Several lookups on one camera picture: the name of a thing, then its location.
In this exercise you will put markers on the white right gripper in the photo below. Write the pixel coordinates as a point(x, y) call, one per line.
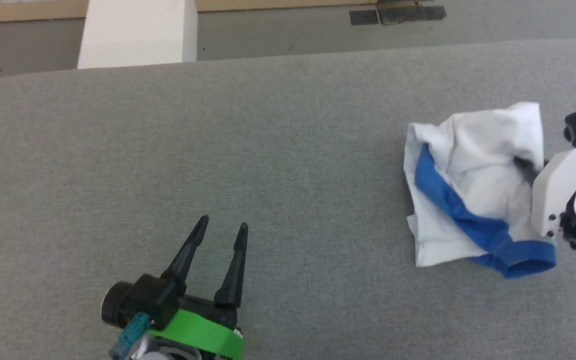
point(558, 185)

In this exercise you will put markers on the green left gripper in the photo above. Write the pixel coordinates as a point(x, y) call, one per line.
point(203, 332)

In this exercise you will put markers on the blue and white t-shirt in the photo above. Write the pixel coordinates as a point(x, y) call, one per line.
point(478, 175)

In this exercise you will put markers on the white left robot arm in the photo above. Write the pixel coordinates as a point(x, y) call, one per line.
point(163, 352)

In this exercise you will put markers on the small dark floor mat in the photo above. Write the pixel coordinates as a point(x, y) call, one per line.
point(364, 17)

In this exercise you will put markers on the white box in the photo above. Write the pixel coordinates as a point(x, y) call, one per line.
point(138, 35)

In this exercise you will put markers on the lemon print partition screen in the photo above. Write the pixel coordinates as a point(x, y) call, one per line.
point(28, 10)

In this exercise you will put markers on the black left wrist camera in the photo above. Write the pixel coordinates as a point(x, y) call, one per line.
point(143, 300)

